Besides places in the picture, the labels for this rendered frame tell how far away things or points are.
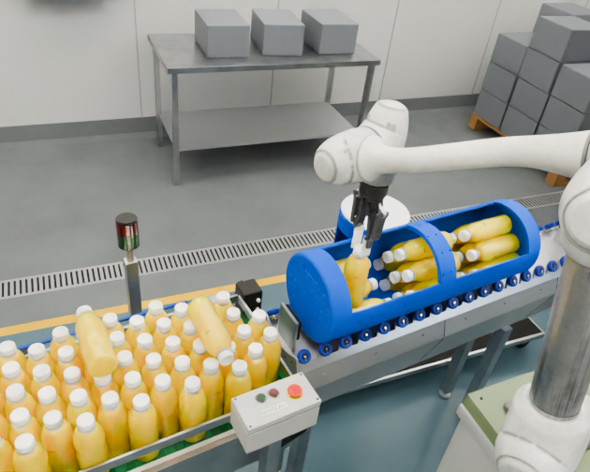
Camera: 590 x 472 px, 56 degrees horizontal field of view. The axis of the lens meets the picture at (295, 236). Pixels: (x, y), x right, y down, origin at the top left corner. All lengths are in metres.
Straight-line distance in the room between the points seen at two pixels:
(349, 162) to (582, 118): 3.90
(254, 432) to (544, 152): 0.88
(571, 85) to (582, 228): 4.13
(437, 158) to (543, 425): 0.58
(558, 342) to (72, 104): 4.20
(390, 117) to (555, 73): 3.90
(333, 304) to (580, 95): 3.73
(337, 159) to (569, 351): 0.58
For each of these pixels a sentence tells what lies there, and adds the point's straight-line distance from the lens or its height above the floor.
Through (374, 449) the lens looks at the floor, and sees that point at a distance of 2.71.
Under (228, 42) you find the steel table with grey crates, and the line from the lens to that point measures 4.01.
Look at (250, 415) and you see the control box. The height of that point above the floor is 1.10.
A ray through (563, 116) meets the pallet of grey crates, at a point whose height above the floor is 0.56.
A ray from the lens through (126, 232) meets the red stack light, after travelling 1.68.
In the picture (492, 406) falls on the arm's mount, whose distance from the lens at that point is 1.62.
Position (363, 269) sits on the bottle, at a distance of 1.58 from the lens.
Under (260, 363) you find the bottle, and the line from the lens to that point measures 1.51.
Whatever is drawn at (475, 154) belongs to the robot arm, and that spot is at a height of 1.73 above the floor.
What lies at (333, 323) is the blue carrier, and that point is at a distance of 1.58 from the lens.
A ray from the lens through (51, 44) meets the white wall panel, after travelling 4.63.
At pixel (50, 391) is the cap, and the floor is 1.11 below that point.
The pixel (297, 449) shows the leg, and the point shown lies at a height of 0.43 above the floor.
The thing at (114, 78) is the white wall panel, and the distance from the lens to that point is 4.74.
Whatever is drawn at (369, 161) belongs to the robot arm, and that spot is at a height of 1.67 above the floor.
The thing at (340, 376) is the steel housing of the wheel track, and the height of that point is 0.85.
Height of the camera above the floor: 2.23
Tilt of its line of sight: 36 degrees down
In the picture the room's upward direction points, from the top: 7 degrees clockwise
